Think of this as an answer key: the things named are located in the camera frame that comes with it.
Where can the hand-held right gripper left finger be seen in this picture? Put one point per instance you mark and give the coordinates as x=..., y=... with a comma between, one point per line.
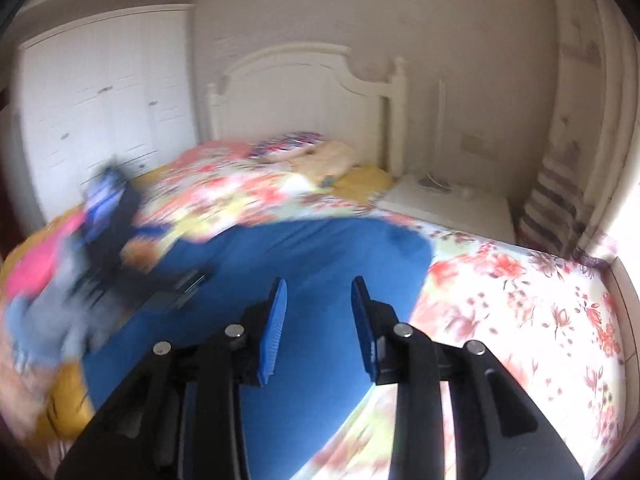
x=272, y=340

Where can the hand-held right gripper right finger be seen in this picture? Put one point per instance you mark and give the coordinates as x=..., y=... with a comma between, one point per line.
x=365, y=335

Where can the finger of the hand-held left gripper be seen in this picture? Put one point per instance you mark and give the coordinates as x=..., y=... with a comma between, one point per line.
x=167, y=301
x=180, y=280

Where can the blue quilted jacket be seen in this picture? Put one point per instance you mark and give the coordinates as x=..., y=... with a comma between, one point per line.
x=310, y=250

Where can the person's left hand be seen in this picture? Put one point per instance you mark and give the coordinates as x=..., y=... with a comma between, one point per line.
x=45, y=320

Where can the white wardrobe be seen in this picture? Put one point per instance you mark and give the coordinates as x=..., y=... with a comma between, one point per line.
x=100, y=110

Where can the floral bed quilt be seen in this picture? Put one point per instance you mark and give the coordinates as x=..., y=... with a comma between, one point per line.
x=500, y=300

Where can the pink grey clothing pile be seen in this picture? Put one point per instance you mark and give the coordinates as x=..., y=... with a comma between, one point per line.
x=65, y=405

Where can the white nightstand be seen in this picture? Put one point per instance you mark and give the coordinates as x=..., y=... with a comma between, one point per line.
x=450, y=212

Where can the yellow pillow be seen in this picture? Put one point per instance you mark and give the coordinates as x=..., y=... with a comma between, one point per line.
x=365, y=182

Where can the embroidered floral pillow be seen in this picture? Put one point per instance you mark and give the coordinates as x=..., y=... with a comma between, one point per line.
x=285, y=145

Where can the cream patterned pillow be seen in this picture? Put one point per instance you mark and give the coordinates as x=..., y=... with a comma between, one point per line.
x=325, y=157

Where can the white bed headboard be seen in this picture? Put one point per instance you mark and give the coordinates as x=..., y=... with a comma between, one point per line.
x=300, y=95

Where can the striped printed curtain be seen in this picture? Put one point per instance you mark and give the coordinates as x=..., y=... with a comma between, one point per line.
x=560, y=200

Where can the wall power socket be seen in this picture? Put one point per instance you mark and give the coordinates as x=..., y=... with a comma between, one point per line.
x=486, y=144

